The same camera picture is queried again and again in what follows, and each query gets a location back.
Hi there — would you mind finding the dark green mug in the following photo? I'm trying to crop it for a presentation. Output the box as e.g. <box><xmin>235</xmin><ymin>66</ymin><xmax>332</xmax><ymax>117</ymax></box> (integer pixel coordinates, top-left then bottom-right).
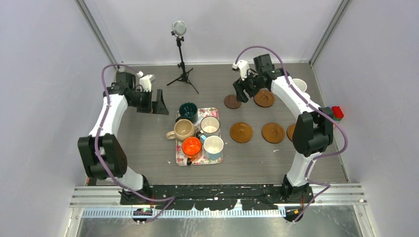
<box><xmin>179</xmin><ymin>102</ymin><xmax>198</xmax><ymax>123</ymax></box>

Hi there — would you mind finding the white mug brown rim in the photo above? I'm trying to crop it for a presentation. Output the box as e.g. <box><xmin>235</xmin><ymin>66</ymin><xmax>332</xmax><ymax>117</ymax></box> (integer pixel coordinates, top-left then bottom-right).
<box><xmin>200</xmin><ymin>116</ymin><xmax>220</xmax><ymax>136</ymax></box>

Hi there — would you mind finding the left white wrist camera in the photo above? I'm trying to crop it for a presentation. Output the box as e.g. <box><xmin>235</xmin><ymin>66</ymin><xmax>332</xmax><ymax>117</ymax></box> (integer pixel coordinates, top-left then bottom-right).
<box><xmin>137</xmin><ymin>71</ymin><xmax>156</xmax><ymax>92</ymax></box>

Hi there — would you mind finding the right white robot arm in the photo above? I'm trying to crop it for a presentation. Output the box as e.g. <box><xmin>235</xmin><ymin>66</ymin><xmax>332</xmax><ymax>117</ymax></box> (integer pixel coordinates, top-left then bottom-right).
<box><xmin>232</xmin><ymin>54</ymin><xmax>333</xmax><ymax>203</ymax></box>

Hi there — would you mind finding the white light blue mug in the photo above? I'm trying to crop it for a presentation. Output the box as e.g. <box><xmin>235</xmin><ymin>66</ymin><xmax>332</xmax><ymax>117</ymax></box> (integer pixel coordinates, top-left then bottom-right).
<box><xmin>201</xmin><ymin>136</ymin><xmax>224</xmax><ymax>160</ymax></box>

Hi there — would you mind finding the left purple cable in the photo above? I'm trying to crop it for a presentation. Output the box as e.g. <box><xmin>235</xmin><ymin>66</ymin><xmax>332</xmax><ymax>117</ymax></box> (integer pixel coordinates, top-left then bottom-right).
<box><xmin>94</xmin><ymin>64</ymin><xmax>177</xmax><ymax>224</ymax></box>

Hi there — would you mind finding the purple cable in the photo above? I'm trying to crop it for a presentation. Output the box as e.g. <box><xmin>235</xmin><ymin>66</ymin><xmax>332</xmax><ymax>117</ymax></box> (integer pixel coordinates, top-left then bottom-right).
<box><xmin>235</xmin><ymin>45</ymin><xmax>349</xmax><ymax>224</ymax></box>
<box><xmin>94</xmin><ymin>64</ymin><xmax>177</xmax><ymax>224</ymax></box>

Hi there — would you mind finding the floral serving tray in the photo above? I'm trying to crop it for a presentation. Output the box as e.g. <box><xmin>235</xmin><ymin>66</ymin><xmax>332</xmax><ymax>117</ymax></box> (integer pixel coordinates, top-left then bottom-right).
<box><xmin>175</xmin><ymin>107</ymin><xmax>223</xmax><ymax>166</ymax></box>

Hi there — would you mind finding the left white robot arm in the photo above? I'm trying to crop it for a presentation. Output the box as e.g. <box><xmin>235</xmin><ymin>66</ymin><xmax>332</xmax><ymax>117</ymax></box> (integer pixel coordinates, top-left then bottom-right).
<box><xmin>77</xmin><ymin>72</ymin><xmax>169</xmax><ymax>204</ymax></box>

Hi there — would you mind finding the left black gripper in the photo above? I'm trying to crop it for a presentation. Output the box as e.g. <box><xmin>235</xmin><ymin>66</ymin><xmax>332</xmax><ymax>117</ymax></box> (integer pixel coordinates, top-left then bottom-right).
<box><xmin>130</xmin><ymin>89</ymin><xmax>169</xmax><ymax>115</ymax></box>

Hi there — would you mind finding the orange mug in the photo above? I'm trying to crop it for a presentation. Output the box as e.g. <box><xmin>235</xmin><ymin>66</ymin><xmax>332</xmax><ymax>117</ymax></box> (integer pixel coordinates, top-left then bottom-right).
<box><xmin>181</xmin><ymin>137</ymin><xmax>203</xmax><ymax>161</ymax></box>

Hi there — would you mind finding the microphone on black tripod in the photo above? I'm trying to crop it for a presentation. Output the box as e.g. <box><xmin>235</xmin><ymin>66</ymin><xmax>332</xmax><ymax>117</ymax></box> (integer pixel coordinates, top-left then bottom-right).
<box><xmin>167</xmin><ymin>20</ymin><xmax>199</xmax><ymax>94</ymax></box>

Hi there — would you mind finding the white mug blue base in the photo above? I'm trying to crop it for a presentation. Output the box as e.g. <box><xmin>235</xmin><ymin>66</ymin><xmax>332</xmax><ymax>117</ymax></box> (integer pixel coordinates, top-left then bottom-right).
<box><xmin>292</xmin><ymin>79</ymin><xmax>307</xmax><ymax>93</ymax></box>

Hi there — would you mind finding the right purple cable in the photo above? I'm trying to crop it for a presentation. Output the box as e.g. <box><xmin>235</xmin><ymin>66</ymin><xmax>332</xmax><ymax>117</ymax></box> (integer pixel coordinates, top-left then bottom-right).
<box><xmin>235</xmin><ymin>45</ymin><xmax>349</xmax><ymax>224</ymax></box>

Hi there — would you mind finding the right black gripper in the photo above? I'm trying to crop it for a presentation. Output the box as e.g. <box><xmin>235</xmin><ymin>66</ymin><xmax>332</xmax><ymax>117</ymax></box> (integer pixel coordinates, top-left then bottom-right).
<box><xmin>233</xmin><ymin>69</ymin><xmax>265</xmax><ymax>103</ymax></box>

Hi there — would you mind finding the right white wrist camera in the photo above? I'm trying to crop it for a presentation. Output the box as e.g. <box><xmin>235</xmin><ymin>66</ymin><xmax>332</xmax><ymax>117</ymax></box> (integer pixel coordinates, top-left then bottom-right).
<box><xmin>232</xmin><ymin>60</ymin><xmax>250</xmax><ymax>81</ymax></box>

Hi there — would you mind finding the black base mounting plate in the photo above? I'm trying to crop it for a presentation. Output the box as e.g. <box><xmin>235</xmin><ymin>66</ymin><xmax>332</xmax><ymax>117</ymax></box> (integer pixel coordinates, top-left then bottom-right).
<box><xmin>119</xmin><ymin>184</ymin><xmax>313</xmax><ymax>211</ymax></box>

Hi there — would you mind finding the colourful toy block stack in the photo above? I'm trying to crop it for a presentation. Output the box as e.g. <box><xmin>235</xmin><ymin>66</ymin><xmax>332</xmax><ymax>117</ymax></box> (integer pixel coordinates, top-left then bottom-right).
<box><xmin>332</xmin><ymin>106</ymin><xmax>344</xmax><ymax>121</ymax></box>

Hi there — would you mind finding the beige mug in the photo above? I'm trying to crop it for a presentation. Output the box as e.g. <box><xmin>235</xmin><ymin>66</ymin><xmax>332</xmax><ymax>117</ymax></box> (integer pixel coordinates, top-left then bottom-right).
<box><xmin>166</xmin><ymin>119</ymin><xmax>196</xmax><ymax>141</ymax></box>

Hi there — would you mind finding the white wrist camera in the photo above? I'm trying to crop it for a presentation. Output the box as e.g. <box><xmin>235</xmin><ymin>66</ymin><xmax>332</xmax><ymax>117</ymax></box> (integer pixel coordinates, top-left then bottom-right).
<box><xmin>137</xmin><ymin>71</ymin><xmax>156</xmax><ymax>92</ymax></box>
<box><xmin>232</xmin><ymin>60</ymin><xmax>250</xmax><ymax>81</ymax></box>

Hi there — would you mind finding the dark brown wooden coaster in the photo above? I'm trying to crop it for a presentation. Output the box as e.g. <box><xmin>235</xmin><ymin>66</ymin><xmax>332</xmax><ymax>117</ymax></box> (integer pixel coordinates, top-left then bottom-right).
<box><xmin>223</xmin><ymin>94</ymin><xmax>241</xmax><ymax>109</ymax></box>

